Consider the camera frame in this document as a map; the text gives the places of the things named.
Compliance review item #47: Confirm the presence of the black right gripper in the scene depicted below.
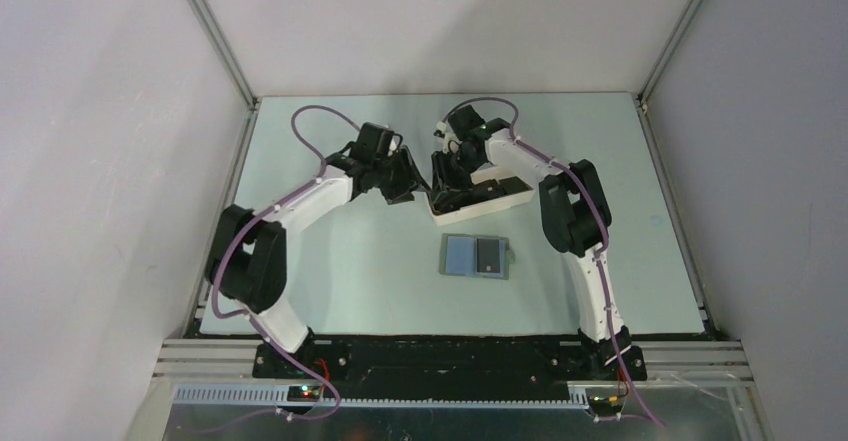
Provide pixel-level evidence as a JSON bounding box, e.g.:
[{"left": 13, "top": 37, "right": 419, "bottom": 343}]
[{"left": 430, "top": 149, "right": 484, "bottom": 208}]

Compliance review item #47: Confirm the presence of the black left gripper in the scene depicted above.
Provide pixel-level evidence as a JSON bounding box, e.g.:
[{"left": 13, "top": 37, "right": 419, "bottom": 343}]
[{"left": 372, "top": 146, "right": 430, "bottom": 205}]

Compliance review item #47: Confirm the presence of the white plastic bin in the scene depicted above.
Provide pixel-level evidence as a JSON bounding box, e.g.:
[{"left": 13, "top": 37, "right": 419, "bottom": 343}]
[{"left": 428, "top": 166, "right": 536, "bottom": 226}]

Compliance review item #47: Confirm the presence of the black credit card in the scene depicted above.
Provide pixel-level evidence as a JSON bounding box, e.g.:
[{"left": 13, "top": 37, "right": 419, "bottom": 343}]
[
  {"left": 456, "top": 176, "right": 531, "bottom": 207},
  {"left": 475, "top": 238, "right": 503, "bottom": 275}
]

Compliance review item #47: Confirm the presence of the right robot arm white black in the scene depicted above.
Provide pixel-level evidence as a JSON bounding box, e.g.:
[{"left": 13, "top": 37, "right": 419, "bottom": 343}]
[{"left": 428, "top": 102, "right": 631, "bottom": 379}]

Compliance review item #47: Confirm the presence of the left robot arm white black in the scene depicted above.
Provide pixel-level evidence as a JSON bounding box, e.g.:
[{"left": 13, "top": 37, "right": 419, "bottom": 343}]
[{"left": 204, "top": 123, "right": 430, "bottom": 378}]

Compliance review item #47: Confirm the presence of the black credit card in bin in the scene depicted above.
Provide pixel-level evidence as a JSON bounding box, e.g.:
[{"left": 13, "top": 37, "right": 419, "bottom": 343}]
[{"left": 456, "top": 176, "right": 531, "bottom": 207}]

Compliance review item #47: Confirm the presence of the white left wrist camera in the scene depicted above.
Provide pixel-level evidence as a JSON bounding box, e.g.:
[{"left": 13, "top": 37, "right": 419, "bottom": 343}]
[{"left": 388, "top": 133, "right": 403, "bottom": 155}]

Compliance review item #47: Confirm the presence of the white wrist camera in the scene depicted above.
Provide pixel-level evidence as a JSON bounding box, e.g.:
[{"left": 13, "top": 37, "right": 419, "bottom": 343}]
[
  {"left": 388, "top": 133, "right": 403, "bottom": 155},
  {"left": 434, "top": 120, "right": 452, "bottom": 139}
]

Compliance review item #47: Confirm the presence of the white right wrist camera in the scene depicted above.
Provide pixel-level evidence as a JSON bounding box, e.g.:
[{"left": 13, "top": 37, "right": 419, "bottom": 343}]
[{"left": 434, "top": 120, "right": 452, "bottom": 139}]

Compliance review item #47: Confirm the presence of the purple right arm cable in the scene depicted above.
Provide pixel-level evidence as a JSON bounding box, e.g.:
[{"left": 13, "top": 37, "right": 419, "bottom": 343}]
[{"left": 443, "top": 96, "right": 667, "bottom": 429}]

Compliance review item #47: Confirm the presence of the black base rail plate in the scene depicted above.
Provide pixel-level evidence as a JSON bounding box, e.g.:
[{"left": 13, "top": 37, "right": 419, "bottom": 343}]
[{"left": 252, "top": 335, "right": 647, "bottom": 403}]

